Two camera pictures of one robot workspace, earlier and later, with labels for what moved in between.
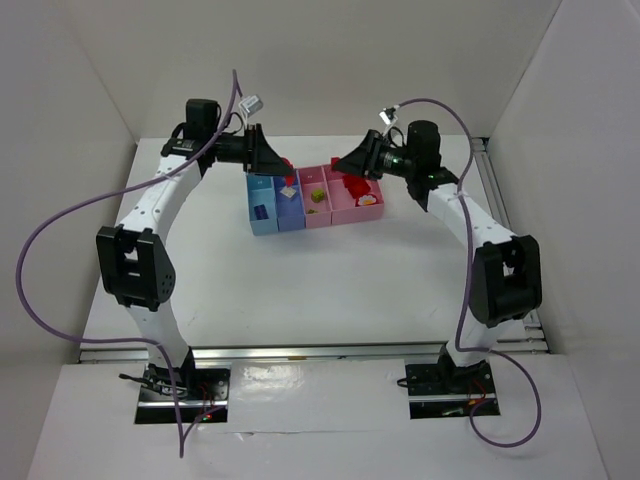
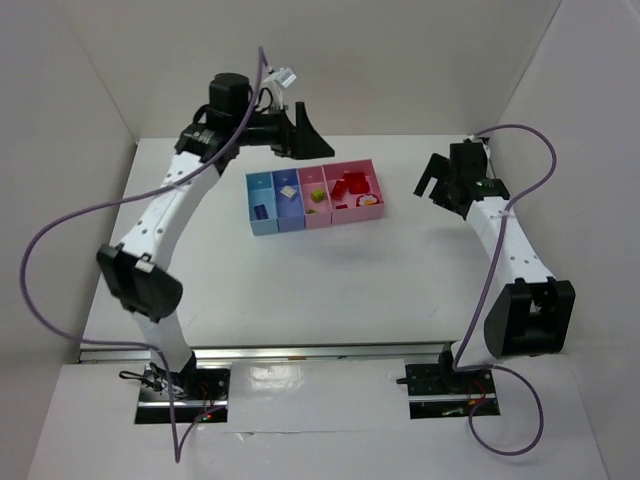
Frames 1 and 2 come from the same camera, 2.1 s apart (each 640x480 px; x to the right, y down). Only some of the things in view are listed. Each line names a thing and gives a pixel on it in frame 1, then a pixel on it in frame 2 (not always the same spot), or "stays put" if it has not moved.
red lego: x=289 y=179 → x=338 y=189
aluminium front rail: x=273 y=351 stays put
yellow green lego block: x=317 y=195 stays put
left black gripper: x=253 y=148 → x=288 y=133
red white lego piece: x=365 y=200 stays put
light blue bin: x=261 y=191 stays put
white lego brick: x=288 y=192 stays put
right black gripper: x=373 y=155 → x=447 y=178
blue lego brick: x=261 y=212 stays put
